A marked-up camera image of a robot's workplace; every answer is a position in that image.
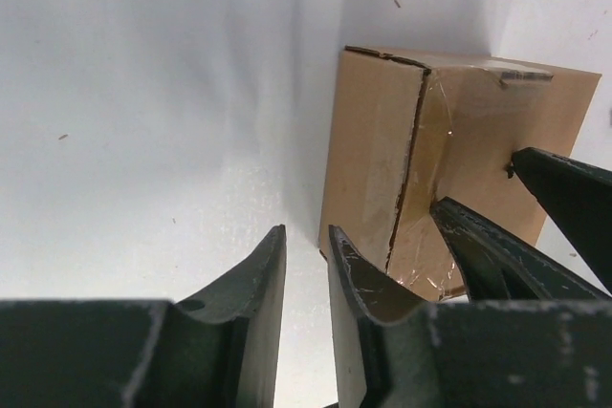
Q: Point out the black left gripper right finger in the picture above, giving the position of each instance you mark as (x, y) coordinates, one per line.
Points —
(394, 349)

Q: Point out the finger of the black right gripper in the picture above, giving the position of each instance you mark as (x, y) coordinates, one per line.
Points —
(577, 197)
(497, 265)

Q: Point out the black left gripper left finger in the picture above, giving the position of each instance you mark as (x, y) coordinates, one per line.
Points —
(216, 348)

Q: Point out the brown cardboard express box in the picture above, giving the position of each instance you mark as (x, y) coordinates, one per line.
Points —
(412, 127)

